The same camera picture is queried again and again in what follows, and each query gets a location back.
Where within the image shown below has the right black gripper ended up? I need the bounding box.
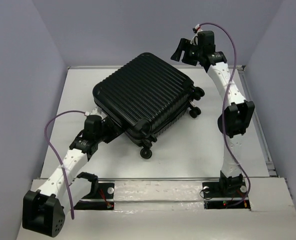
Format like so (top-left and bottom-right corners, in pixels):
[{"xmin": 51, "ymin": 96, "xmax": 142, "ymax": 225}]
[{"xmin": 171, "ymin": 38, "xmax": 203, "ymax": 66}]

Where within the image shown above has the black hard-shell suitcase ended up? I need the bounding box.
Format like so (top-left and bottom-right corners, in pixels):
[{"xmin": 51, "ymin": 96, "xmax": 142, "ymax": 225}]
[{"xmin": 92, "ymin": 52, "xmax": 205, "ymax": 159}]

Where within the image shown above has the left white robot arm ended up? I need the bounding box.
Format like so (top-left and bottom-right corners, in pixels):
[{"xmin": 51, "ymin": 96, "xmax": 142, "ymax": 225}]
[{"xmin": 22, "ymin": 114, "xmax": 117, "ymax": 238}]

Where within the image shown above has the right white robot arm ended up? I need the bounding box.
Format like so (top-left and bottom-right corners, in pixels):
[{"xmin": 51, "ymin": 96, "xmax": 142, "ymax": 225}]
[{"xmin": 171, "ymin": 28, "xmax": 255, "ymax": 200}]

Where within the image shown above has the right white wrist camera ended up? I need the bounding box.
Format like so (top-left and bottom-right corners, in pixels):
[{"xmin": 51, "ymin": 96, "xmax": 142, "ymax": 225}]
[{"xmin": 190, "ymin": 23, "xmax": 203, "ymax": 46}]

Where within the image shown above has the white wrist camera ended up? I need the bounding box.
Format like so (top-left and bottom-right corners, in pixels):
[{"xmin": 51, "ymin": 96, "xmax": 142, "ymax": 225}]
[
  {"xmin": 84, "ymin": 106, "xmax": 106, "ymax": 119},
  {"xmin": 190, "ymin": 23, "xmax": 203, "ymax": 46}
]

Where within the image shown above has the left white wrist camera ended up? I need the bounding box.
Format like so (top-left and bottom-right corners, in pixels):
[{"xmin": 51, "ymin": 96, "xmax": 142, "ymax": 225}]
[{"xmin": 84, "ymin": 106, "xmax": 106, "ymax": 119}]

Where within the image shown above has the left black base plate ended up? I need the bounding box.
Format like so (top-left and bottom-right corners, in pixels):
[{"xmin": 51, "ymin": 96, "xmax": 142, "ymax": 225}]
[{"xmin": 74, "ymin": 182, "xmax": 115, "ymax": 211}]

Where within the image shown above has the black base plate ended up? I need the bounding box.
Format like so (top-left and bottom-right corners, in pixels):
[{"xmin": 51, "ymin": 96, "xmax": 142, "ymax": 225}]
[
  {"xmin": 74, "ymin": 182, "xmax": 115, "ymax": 211},
  {"xmin": 199, "ymin": 181, "xmax": 251, "ymax": 210}
]

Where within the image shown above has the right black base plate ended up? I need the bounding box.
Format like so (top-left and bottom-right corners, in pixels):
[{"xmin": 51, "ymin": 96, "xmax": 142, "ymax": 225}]
[{"xmin": 199, "ymin": 181, "xmax": 251, "ymax": 210}]

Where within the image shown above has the metal table edge rail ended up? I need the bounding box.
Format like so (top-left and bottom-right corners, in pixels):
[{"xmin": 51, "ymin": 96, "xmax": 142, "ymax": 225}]
[{"xmin": 238, "ymin": 65, "xmax": 273, "ymax": 165}]

